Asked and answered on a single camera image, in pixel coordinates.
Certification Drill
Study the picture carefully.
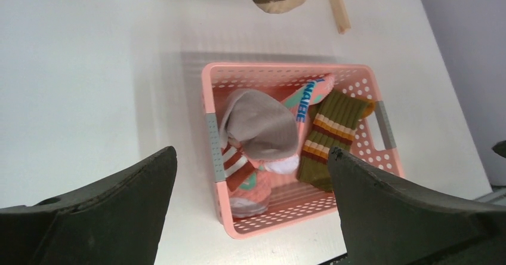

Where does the pink plastic basket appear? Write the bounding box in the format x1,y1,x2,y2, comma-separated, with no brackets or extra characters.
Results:
201,63,405,239

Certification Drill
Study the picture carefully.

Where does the wooden hanger stand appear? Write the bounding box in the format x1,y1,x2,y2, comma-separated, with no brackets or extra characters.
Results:
329,0,351,34

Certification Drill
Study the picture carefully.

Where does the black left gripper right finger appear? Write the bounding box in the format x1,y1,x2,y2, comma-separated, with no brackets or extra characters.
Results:
328,147,505,264

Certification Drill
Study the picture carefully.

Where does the grey ribbed sock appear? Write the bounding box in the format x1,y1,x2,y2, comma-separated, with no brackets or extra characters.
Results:
218,88,300,193

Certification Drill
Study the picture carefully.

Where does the olive striped sock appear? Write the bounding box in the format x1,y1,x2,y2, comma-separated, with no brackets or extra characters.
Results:
296,90,375,192

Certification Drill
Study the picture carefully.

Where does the pink patterned sock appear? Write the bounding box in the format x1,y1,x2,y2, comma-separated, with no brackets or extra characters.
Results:
219,74,335,218

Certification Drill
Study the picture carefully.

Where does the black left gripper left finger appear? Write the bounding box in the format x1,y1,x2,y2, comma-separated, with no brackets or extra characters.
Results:
1,146,177,264

